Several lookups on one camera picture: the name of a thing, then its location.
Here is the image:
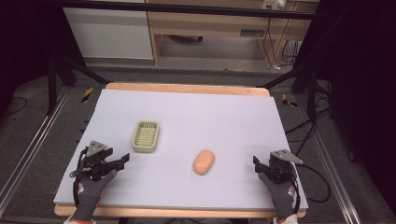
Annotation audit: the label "wooden table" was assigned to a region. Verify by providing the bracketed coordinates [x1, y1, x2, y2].
[53, 81, 307, 219]

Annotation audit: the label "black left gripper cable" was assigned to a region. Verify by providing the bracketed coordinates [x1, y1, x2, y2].
[69, 147, 90, 208]

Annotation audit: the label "green soap dish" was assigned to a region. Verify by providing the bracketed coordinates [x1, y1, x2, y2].
[132, 120, 161, 154]

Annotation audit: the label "aluminium floor rail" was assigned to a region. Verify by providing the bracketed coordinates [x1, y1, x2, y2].
[0, 86, 72, 217]
[294, 94, 362, 224]

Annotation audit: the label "black frame crossbar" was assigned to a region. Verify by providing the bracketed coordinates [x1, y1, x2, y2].
[59, 0, 316, 21]

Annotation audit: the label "white table mat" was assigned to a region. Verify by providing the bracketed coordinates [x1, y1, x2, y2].
[52, 89, 309, 211]

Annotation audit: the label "bundle of desk cables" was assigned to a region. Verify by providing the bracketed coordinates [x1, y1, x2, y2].
[262, 17, 301, 70]

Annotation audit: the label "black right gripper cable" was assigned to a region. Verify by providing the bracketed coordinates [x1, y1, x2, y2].
[291, 162, 332, 216]

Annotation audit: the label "black floor cables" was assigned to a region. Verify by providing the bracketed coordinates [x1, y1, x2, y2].
[284, 79, 334, 157]

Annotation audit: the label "white power socket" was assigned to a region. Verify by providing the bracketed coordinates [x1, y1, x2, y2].
[262, 0, 287, 10]

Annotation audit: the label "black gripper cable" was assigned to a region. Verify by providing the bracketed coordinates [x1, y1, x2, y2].
[69, 147, 90, 208]
[291, 162, 332, 216]

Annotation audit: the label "thin black floor cable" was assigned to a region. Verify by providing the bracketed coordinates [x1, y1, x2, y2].
[5, 96, 29, 117]

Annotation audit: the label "light wooden desk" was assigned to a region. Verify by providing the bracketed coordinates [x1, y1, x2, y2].
[145, 0, 321, 69]

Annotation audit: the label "orange soap bar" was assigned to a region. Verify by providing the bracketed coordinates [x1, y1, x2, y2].
[192, 149, 217, 175]

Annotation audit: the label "white cabinet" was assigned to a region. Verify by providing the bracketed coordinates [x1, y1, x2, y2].
[63, 6, 154, 61]

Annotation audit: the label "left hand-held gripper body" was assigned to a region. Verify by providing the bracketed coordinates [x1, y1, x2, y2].
[78, 140, 125, 182]

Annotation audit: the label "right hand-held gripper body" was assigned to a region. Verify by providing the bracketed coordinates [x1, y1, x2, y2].
[266, 148, 304, 185]

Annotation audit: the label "yellow black floor tape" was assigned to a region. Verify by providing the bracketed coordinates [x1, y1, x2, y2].
[281, 93, 299, 108]
[80, 86, 94, 104]

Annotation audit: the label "black metal stand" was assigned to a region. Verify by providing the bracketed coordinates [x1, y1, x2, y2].
[256, 61, 319, 120]
[46, 55, 110, 117]

